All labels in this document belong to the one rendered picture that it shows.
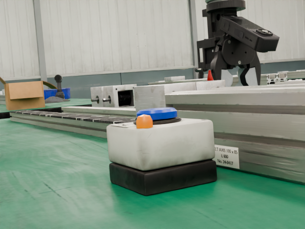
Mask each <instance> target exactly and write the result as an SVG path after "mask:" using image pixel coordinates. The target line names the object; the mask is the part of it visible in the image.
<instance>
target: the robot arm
mask: <svg viewBox="0 0 305 229"><path fill-rule="evenodd" d="M205 2H206V3H207V5H206V9H204V10H202V17H207V29H208V39H204V40H200V41H197V57H198V68H199V69H200V68H204V69H205V70H211V74H212V77H213V80H225V83H226V87H231V85H232V83H233V76H232V75H231V74H230V72H229V71H228V70H231V69H233V68H236V66H239V67H240V68H239V69H238V79H239V81H238V83H237V84H236V85H235V86H256V85H260V81H261V65H260V61H259V58H258V56H257V52H261V53H266V52H268V51H276V48H277V45H278V42H279V38H280V37H279V36H277V35H275V34H273V33H272V32H271V31H269V30H266V29H264V28H262V27H260V26H258V25H256V24H254V23H253V22H251V21H249V20H247V19H245V18H243V17H242V16H237V12H238V11H241V10H245V9H246V2H245V1H244V0H205ZM200 48H202V54H203V62H200ZM227 69H228V70H227Z"/></svg>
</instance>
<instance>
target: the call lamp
mask: <svg viewBox="0 0 305 229"><path fill-rule="evenodd" d="M136 127H137V129H144V128H151V127H153V120H152V118H151V116H150V115H146V114H143V115H140V116H138V117H137V120H136Z"/></svg>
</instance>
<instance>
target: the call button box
mask: <svg viewBox="0 0 305 229"><path fill-rule="evenodd" d="M106 130H107V141H108V156H109V160H110V161H111V162H112V163H110V164H109V171H110V181H111V182H112V183H114V184H117V185H120V186H122V187H125V188H127V189H130V190H132V191H135V192H138V193H140V194H143V195H146V196H148V195H152V194H158V193H163V192H167V191H172V190H176V189H182V188H186V187H191V186H195V185H200V184H205V183H210V182H214V181H216V180H217V171H216V162H215V161H214V160H212V159H213V158H215V145H214V132H213V122H212V121H211V120H207V119H186V118H180V117H175V118H169V119H164V120H153V127H151V128H144V129H137V127H136V121H134V122H129V123H121V124H111V125H109V126H107V128H106Z"/></svg>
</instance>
